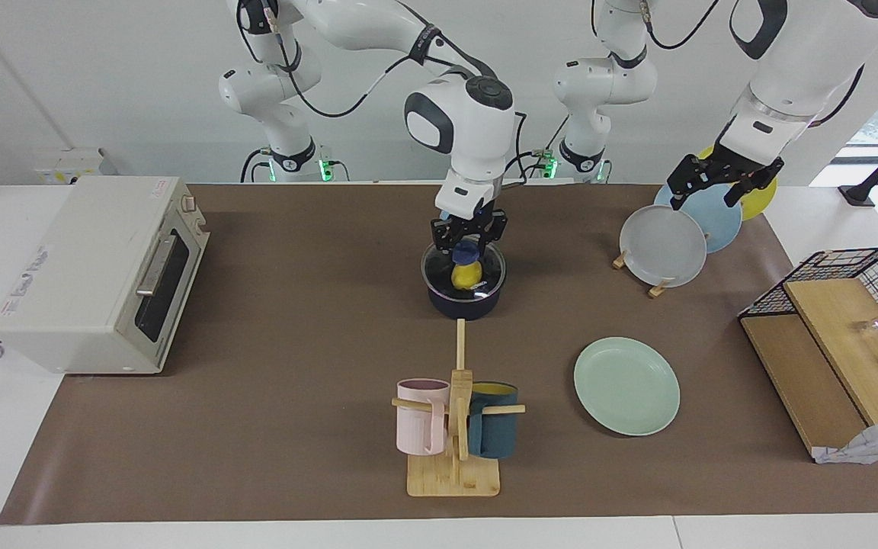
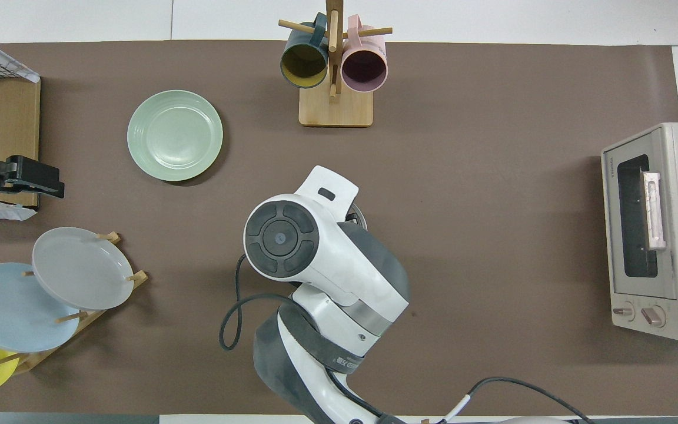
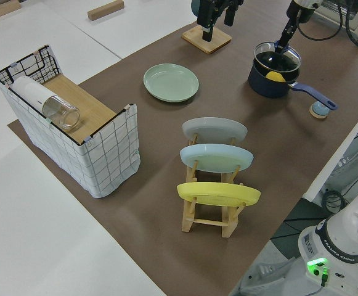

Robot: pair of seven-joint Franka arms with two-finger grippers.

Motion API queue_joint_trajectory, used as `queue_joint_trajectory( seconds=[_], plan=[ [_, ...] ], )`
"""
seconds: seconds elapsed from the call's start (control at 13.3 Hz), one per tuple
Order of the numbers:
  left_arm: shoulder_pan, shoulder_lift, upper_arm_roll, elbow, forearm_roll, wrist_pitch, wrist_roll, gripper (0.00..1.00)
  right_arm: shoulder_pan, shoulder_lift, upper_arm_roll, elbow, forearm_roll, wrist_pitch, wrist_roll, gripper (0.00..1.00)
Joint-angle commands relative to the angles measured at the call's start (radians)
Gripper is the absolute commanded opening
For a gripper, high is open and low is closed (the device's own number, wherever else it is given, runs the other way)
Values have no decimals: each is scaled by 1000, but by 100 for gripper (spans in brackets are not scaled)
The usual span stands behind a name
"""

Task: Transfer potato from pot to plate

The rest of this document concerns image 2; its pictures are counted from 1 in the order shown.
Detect wooden mug tree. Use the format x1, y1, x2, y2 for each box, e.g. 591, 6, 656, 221
278, 0, 393, 128

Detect black cable with white sleeve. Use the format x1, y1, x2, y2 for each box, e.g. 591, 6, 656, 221
433, 377, 596, 424

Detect pale green plate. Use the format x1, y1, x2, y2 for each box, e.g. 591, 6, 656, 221
127, 90, 224, 182

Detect dark teal mug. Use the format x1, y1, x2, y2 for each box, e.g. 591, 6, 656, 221
280, 13, 330, 89

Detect light blue plate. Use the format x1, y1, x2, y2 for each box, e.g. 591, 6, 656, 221
0, 262, 81, 354

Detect pink mug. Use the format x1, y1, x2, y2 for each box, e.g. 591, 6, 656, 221
341, 15, 388, 93

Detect grey plate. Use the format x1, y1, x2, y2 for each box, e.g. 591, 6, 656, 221
32, 227, 135, 311

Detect white patterned paper sheet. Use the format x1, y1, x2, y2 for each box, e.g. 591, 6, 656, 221
0, 28, 41, 83

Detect brown table mat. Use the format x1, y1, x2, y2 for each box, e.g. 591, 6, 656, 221
0, 40, 678, 416

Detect wooden plate rack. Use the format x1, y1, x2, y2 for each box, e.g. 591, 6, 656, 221
0, 231, 149, 375

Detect wooden shelf with wire basket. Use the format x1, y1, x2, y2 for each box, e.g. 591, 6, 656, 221
0, 28, 41, 210

